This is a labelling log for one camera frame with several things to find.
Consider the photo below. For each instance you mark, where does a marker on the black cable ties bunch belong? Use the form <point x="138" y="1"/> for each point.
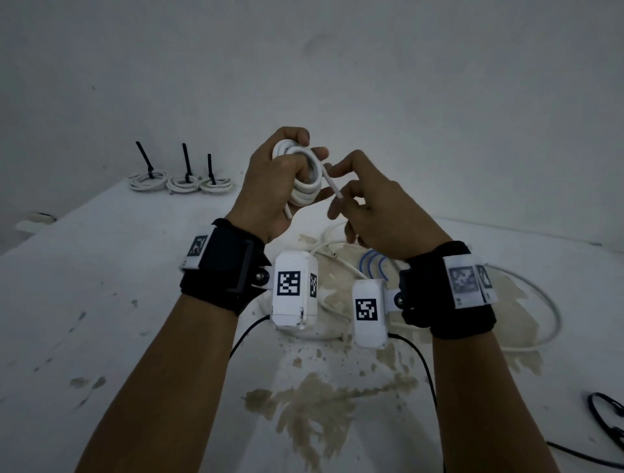
<point x="597" y="414"/>

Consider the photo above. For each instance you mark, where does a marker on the person's left forearm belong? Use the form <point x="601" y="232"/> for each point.
<point x="161" y="390"/>

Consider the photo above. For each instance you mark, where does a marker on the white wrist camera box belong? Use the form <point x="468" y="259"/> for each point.
<point x="368" y="334"/>
<point x="290" y="312"/>

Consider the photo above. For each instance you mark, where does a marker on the person's right forearm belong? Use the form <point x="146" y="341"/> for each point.
<point x="492" y="404"/>

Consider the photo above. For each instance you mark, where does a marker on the person's right hand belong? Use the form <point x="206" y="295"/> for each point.
<point x="390" y="224"/>

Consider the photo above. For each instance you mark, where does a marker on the white power adapter box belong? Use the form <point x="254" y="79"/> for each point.
<point x="31" y="225"/>

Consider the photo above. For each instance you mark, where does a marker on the person's left hand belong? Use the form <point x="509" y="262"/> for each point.
<point x="263" y="195"/>

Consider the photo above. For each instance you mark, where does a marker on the white checkered marker tag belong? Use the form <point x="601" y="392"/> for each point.
<point x="197" y="246"/>
<point x="463" y="280"/>

